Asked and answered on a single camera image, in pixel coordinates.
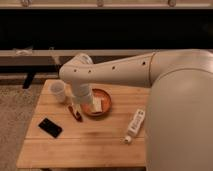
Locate metal rail frame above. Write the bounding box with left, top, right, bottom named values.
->
left=0, top=49, right=149, bottom=66

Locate wooden table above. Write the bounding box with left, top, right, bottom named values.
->
left=16, top=79, right=149, bottom=169

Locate white ceramic cup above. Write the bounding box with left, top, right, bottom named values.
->
left=49, top=81, right=66, bottom=103

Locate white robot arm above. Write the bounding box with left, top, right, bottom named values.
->
left=59, top=49, right=213, bottom=171

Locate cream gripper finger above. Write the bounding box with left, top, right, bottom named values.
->
left=92, top=98, right=102, bottom=113

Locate black smartphone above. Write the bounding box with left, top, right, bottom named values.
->
left=38, top=118, right=63, bottom=138

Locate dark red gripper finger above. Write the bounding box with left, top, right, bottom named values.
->
left=68, top=105, right=83, bottom=122

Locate orange ceramic bowl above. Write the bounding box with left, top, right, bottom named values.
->
left=81, top=88, right=112, bottom=117

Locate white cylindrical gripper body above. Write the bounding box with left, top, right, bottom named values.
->
left=71, top=84, right=93, bottom=105

